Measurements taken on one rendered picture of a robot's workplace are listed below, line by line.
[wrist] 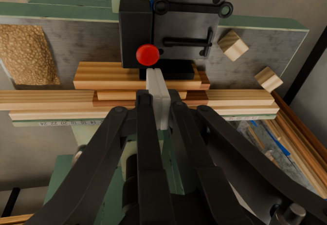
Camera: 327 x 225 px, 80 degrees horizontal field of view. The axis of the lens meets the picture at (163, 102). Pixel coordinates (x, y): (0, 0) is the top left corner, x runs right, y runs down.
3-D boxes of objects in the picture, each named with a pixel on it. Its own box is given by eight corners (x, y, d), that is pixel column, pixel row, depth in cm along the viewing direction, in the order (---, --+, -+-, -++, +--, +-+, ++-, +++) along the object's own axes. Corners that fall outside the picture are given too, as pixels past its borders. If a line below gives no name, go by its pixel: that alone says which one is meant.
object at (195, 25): (220, -22, 26) (236, -10, 22) (201, 53, 33) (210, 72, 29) (117, -30, 24) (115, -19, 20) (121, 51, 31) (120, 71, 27)
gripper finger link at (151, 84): (159, 130, 16) (150, 131, 16) (152, 93, 22) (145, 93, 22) (161, 99, 15) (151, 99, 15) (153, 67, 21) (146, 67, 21)
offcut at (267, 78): (262, 84, 49) (269, 92, 46) (253, 76, 46) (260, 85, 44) (276, 74, 47) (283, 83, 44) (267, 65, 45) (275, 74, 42)
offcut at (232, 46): (241, 38, 39) (249, 48, 36) (226, 51, 41) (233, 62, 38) (231, 28, 37) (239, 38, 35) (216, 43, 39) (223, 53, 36)
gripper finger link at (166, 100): (161, 98, 15) (171, 98, 15) (153, 67, 21) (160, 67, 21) (159, 130, 16) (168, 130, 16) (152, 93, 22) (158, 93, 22)
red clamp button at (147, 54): (159, 43, 25) (160, 46, 24) (157, 63, 27) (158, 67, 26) (136, 42, 25) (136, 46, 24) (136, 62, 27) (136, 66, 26)
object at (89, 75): (194, 63, 42) (202, 81, 37) (192, 70, 43) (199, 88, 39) (79, 61, 38) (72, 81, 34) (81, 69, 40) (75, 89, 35)
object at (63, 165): (95, 152, 50) (87, 202, 42) (98, 166, 55) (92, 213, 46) (55, 155, 49) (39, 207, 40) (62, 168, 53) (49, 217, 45)
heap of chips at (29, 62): (41, 25, 33) (35, 33, 31) (60, 84, 41) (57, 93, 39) (-17, 23, 32) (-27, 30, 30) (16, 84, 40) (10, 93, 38)
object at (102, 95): (182, 76, 44) (187, 91, 40) (181, 84, 45) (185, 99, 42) (99, 76, 41) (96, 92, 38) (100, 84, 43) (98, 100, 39)
